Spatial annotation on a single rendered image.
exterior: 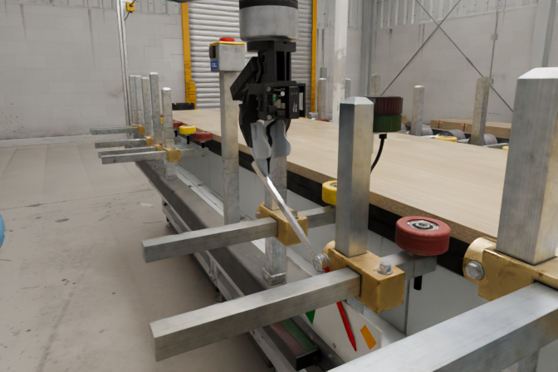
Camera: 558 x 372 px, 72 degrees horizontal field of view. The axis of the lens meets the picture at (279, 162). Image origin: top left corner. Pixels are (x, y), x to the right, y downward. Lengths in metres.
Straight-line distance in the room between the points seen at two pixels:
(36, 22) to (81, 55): 0.84
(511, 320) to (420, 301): 0.51
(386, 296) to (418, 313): 0.29
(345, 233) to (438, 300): 0.28
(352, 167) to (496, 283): 0.23
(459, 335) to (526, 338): 0.06
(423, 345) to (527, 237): 0.16
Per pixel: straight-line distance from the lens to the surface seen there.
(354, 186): 0.56
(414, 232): 0.62
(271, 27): 0.58
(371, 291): 0.56
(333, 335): 0.68
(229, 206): 1.04
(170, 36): 8.47
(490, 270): 0.43
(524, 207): 0.40
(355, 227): 0.59
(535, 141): 0.39
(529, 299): 0.37
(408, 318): 0.88
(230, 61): 0.98
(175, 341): 0.48
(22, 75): 8.15
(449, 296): 0.78
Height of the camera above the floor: 1.13
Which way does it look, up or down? 12 degrees down
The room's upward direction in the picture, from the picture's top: straight up
